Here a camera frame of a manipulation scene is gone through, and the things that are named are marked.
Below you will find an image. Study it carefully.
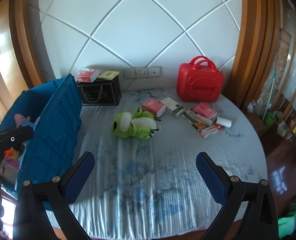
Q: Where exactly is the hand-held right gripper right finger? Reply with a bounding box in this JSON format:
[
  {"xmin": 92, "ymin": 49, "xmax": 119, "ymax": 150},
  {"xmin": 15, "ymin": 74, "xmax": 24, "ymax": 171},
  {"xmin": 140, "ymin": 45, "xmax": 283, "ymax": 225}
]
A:
[{"xmin": 196, "ymin": 151, "xmax": 279, "ymax": 240}]

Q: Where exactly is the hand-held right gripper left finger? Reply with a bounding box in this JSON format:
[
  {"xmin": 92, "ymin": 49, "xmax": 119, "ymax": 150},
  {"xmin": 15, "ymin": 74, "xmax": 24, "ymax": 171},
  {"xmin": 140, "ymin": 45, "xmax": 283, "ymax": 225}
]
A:
[{"xmin": 12, "ymin": 151, "xmax": 95, "ymax": 240}]

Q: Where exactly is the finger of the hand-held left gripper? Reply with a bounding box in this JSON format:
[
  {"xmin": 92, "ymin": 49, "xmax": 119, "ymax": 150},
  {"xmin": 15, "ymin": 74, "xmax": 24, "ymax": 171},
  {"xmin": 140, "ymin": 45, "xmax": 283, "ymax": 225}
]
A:
[{"xmin": 0, "ymin": 126, "xmax": 35, "ymax": 146}]

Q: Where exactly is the blue plastic crate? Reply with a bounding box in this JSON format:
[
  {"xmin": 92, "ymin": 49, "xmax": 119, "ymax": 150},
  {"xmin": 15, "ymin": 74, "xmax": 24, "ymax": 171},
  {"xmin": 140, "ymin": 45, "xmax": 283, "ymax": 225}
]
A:
[{"xmin": 0, "ymin": 74, "xmax": 83, "ymax": 210}]

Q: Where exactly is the red and white box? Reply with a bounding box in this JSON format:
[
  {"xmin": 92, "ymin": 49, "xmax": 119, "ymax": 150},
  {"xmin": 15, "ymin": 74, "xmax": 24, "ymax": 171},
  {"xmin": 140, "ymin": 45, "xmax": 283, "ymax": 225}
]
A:
[{"xmin": 198, "ymin": 124, "xmax": 224, "ymax": 138}]

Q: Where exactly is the white paper roll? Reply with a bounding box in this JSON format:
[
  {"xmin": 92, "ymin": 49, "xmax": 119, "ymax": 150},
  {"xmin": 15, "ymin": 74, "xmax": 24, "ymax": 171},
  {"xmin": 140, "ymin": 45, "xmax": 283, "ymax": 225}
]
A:
[{"xmin": 215, "ymin": 117, "xmax": 232, "ymax": 127}]

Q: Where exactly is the green and orange toothpaste box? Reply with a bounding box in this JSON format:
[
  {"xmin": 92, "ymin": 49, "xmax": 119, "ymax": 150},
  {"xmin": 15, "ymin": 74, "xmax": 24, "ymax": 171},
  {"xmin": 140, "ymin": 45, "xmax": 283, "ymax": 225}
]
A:
[{"xmin": 182, "ymin": 110, "xmax": 213, "ymax": 130}]

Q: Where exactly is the small pink tissue pack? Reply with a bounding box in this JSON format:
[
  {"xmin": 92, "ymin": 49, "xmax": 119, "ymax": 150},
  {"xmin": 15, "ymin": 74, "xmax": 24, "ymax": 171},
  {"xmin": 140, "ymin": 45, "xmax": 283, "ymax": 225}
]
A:
[{"xmin": 194, "ymin": 102, "xmax": 218, "ymax": 119}]

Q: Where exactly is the green frog plush toy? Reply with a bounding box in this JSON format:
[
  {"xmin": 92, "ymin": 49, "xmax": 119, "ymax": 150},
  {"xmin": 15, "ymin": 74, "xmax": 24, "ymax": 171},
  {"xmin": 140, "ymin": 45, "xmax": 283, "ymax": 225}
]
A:
[{"xmin": 110, "ymin": 107, "xmax": 161, "ymax": 138}]

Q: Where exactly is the white and green box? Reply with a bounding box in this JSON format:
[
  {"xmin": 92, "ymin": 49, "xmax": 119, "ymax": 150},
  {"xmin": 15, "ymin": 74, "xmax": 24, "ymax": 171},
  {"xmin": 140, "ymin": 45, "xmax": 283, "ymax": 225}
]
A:
[{"xmin": 160, "ymin": 97, "xmax": 185, "ymax": 117}]

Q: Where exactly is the large pink tissue pack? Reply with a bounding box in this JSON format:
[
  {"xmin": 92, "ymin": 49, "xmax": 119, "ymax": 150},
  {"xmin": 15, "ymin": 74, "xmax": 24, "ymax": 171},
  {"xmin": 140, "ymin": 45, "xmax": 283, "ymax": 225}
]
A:
[{"xmin": 141, "ymin": 99, "xmax": 166, "ymax": 117}]

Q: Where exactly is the orange toy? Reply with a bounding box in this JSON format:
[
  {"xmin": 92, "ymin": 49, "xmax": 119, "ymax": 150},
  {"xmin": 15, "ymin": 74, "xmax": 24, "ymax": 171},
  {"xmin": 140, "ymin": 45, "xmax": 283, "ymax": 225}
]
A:
[{"xmin": 4, "ymin": 147, "xmax": 21, "ymax": 158}]

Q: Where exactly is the pink plush toy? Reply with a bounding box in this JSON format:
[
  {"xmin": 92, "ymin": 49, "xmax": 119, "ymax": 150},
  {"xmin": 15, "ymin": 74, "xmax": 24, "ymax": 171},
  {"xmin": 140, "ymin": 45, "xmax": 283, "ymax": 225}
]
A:
[{"xmin": 13, "ymin": 114, "xmax": 39, "ymax": 128}]

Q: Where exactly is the pink packet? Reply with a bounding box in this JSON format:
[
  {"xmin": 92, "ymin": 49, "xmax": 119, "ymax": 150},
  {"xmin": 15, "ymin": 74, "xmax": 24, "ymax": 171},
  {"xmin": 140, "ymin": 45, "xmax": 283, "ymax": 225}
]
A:
[{"xmin": 0, "ymin": 155, "xmax": 21, "ymax": 185}]

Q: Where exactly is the blue patterned bed sheet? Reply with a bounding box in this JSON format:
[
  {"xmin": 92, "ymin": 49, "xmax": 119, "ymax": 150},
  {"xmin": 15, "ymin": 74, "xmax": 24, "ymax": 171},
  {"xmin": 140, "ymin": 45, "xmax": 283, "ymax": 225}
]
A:
[{"xmin": 44, "ymin": 87, "xmax": 267, "ymax": 238}]

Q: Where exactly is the green bag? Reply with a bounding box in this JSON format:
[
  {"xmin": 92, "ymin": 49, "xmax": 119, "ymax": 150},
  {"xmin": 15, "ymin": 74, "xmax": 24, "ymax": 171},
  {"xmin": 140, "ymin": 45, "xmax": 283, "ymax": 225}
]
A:
[{"xmin": 263, "ymin": 111, "xmax": 276, "ymax": 127}]

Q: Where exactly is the black gift box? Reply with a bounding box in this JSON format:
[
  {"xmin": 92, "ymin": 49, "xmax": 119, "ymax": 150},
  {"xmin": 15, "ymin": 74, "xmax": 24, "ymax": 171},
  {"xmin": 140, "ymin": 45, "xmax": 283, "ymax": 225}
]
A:
[{"xmin": 77, "ymin": 74, "xmax": 122, "ymax": 106}]

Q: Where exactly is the green cloth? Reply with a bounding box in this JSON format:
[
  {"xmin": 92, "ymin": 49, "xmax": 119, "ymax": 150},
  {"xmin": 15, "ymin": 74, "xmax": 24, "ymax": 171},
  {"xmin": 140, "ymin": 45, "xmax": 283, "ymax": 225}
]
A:
[{"xmin": 278, "ymin": 190, "xmax": 296, "ymax": 240}]

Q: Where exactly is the red hard-shell suitcase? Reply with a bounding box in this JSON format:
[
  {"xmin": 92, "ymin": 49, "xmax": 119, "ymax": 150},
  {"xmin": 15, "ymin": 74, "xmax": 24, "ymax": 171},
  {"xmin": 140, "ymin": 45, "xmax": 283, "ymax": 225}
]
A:
[{"xmin": 176, "ymin": 56, "xmax": 225, "ymax": 102}]

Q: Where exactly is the yellow flat box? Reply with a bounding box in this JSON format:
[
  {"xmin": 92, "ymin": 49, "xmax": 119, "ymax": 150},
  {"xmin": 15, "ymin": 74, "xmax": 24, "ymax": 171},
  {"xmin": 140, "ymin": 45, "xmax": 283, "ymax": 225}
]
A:
[{"xmin": 97, "ymin": 70, "xmax": 120, "ymax": 80}]

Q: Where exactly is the wooden headboard frame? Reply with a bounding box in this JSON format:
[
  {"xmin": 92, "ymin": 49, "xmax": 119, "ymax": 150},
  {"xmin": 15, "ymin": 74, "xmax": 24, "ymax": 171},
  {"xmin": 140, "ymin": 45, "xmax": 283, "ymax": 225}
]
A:
[
  {"xmin": 229, "ymin": 0, "xmax": 283, "ymax": 110},
  {"xmin": 9, "ymin": 0, "xmax": 56, "ymax": 90}
]

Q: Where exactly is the green-handled stick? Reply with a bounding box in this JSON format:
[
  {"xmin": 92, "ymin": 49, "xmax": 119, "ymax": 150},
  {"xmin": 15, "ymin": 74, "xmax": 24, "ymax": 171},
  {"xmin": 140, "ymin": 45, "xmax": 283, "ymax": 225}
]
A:
[{"xmin": 262, "ymin": 75, "xmax": 276, "ymax": 120}]

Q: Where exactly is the white wall switch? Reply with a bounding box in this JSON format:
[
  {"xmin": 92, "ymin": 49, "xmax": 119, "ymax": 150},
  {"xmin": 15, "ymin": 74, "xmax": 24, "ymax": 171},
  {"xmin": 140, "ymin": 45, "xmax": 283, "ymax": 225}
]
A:
[{"xmin": 124, "ymin": 67, "xmax": 136, "ymax": 79}]

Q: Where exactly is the white wall outlet plate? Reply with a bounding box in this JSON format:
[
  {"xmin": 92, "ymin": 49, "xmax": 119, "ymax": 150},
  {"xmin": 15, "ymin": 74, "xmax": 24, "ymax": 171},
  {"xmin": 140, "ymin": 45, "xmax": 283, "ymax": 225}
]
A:
[{"xmin": 148, "ymin": 66, "xmax": 161, "ymax": 77}]

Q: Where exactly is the white wall socket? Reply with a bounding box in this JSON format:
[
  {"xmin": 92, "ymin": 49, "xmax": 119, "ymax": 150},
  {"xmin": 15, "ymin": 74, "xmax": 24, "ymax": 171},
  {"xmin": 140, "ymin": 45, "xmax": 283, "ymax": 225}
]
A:
[{"xmin": 135, "ymin": 67, "xmax": 149, "ymax": 78}]

